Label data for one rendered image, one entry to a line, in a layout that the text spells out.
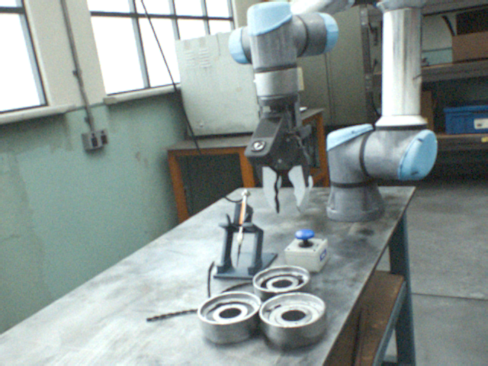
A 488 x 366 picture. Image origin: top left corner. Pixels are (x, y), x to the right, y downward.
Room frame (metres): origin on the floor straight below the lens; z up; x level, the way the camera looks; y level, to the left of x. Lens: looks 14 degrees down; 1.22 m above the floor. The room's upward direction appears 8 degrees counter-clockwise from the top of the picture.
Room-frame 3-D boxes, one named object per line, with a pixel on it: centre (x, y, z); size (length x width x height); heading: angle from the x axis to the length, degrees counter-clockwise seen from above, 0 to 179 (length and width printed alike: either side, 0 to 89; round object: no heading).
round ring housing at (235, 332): (0.74, 0.06, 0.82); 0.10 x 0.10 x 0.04
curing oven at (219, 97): (3.40, -0.07, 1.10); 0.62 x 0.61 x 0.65; 152
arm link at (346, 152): (1.24, -0.29, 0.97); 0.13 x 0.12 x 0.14; 44
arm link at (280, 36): (0.87, -0.08, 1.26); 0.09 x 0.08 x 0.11; 134
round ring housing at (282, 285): (0.82, -0.04, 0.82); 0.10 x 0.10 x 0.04
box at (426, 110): (4.12, -1.46, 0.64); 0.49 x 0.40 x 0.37; 67
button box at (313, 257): (0.96, -0.11, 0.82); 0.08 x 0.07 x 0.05; 152
